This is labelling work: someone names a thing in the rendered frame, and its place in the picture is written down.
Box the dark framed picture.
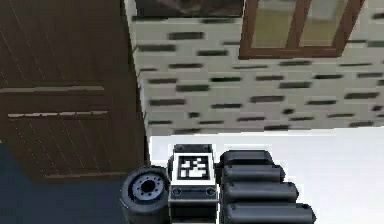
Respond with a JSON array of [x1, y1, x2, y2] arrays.
[[134, 0, 245, 19]]

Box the dark brown wooden door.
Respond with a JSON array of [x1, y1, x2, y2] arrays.
[[0, 0, 150, 184]]

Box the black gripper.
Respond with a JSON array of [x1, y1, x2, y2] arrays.
[[119, 165, 171, 224]]

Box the brown framed window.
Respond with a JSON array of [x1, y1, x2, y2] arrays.
[[238, 0, 366, 61]]

